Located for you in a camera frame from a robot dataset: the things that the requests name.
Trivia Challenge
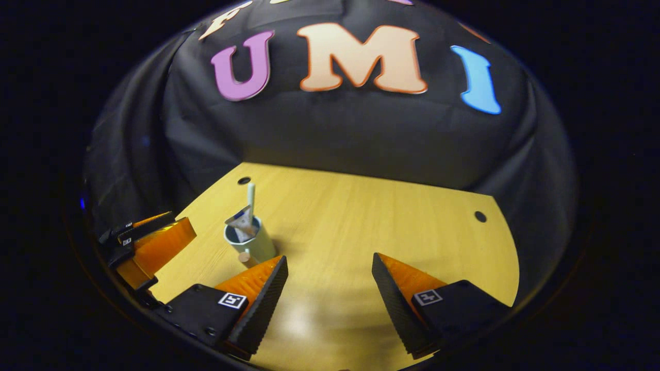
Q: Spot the white toothpaste tube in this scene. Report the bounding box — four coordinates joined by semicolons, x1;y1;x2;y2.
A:
225;205;256;243

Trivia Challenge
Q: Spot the pale green cup wooden handle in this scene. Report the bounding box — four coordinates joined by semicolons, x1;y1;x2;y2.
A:
223;216;278;267

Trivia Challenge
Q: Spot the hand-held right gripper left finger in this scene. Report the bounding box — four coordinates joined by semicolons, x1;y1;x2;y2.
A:
154;255;289;361

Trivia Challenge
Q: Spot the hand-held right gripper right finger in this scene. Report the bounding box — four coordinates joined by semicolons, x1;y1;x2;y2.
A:
371;252;512;360

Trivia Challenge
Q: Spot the wooden desktop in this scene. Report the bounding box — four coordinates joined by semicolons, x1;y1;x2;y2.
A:
150;162;520;371

